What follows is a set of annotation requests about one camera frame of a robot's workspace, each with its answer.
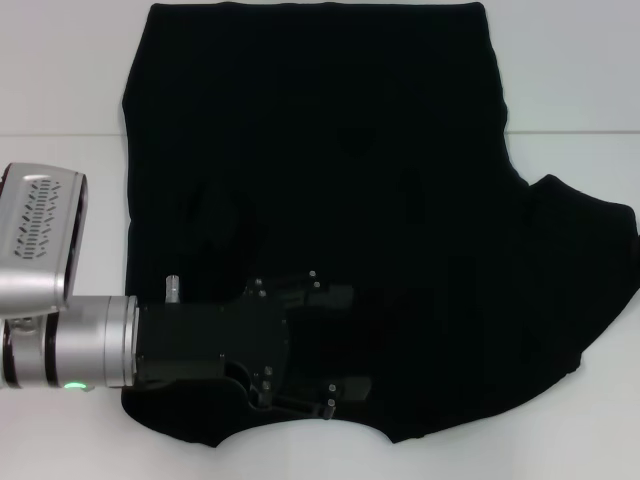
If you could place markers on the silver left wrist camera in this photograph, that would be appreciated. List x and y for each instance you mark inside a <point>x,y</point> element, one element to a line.
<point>35,225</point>

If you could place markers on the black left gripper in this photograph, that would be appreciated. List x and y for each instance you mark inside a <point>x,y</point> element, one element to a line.
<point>210,335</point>

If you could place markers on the black shirt with white print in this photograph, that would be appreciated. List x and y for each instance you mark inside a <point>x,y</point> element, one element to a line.
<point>325,125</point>

